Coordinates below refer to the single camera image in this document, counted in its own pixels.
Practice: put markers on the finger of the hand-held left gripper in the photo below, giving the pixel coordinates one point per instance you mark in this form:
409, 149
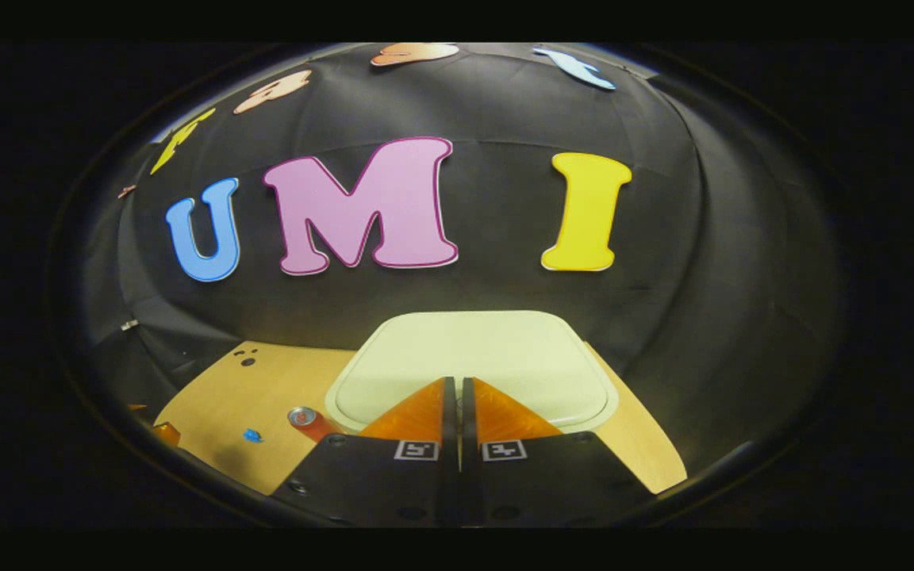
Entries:
167, 434

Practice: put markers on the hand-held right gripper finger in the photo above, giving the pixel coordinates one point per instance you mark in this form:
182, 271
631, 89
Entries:
468, 444
450, 444

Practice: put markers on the blue paper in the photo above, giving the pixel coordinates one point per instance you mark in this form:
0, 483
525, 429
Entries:
252, 435

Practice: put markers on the pale green desktop garbage bin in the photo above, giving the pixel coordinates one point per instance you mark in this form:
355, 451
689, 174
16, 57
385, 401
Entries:
473, 349

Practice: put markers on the orange pop can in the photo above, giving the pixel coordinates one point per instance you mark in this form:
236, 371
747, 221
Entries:
310, 424

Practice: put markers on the wooden desktop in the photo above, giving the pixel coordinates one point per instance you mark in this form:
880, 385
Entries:
266, 388

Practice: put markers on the black backdrop cloth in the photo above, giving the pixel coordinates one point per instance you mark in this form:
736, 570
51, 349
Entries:
505, 119

